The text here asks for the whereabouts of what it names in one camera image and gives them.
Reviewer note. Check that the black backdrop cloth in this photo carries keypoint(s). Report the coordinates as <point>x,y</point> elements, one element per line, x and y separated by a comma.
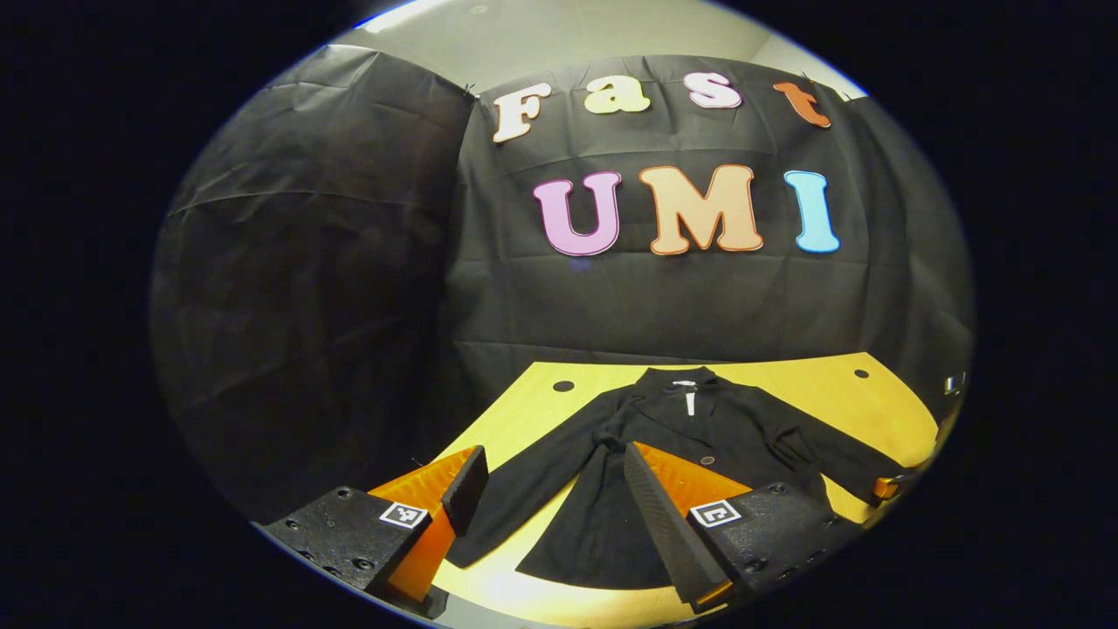
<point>629,297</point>

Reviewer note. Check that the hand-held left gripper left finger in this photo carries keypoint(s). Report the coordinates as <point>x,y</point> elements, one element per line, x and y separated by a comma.
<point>466,491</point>

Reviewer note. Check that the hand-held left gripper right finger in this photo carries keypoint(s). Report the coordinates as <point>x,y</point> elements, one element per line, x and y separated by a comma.
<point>668,524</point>

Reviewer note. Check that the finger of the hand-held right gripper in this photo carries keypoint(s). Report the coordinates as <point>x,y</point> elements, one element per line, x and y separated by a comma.
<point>887,488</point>

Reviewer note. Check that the black jacket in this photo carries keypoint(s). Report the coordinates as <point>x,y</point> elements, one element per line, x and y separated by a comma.
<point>603,524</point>

